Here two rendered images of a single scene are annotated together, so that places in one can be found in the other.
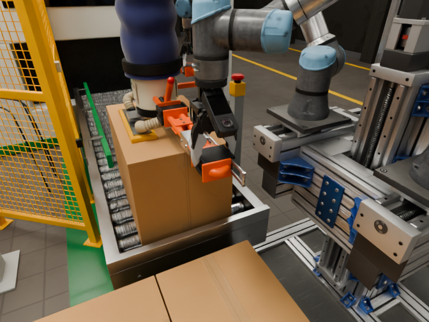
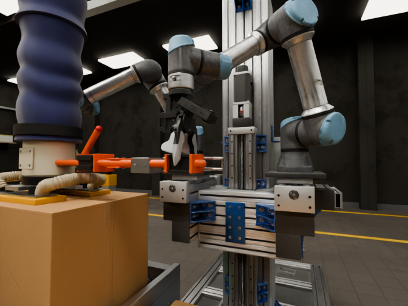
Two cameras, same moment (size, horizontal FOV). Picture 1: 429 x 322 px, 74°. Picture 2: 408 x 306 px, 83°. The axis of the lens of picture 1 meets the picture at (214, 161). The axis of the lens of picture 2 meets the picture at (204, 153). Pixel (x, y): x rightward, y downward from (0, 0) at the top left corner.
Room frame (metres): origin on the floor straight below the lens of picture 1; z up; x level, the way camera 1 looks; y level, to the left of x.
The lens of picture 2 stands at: (0.09, 0.40, 1.08)
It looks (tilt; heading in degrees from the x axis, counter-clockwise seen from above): 2 degrees up; 318
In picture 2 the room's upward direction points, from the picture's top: straight up
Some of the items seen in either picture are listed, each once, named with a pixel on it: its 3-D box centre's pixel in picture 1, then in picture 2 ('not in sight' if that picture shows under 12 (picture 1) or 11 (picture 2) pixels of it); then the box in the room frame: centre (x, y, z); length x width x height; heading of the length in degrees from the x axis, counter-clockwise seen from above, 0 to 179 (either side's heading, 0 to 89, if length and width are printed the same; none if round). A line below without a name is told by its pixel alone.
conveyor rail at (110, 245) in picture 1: (88, 146); not in sight; (1.75, 0.88, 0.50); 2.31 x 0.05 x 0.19; 26
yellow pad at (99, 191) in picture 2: not in sight; (71, 187); (1.20, 0.16, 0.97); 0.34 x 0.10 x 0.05; 24
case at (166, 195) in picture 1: (165, 160); (52, 248); (1.15, 0.23, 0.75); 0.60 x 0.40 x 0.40; 24
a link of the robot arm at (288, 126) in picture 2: not in sight; (295, 133); (0.58, -0.57, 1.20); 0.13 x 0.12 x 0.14; 162
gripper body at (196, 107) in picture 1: (209, 103); (178, 113); (0.63, 0.01, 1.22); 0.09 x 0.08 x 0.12; 23
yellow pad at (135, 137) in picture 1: (135, 119); (20, 192); (1.12, 0.33, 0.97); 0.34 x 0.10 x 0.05; 24
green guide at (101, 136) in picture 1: (89, 114); not in sight; (2.10, 0.98, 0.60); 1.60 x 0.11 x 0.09; 26
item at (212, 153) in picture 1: (210, 162); (184, 163); (0.60, 0.01, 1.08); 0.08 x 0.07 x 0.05; 24
